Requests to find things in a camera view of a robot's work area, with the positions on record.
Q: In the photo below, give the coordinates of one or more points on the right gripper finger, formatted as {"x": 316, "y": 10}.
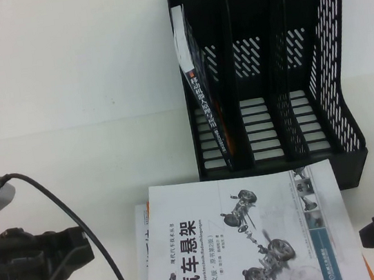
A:
{"x": 373, "y": 224}
{"x": 371, "y": 239}

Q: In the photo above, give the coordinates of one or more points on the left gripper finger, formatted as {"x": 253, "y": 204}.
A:
{"x": 75, "y": 237}
{"x": 78, "y": 258}

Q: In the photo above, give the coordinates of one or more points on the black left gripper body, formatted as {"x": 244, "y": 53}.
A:
{"x": 16, "y": 261}

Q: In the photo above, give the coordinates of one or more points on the white car suspension book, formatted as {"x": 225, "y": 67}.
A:
{"x": 223, "y": 246}

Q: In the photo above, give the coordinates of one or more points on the black plastic book stand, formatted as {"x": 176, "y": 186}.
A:
{"x": 352, "y": 172}

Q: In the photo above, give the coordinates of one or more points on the white orange ROS2 book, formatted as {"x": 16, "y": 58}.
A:
{"x": 146, "y": 257}

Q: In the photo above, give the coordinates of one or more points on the dark mobile robot book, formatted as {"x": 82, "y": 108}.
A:
{"x": 202, "y": 103}

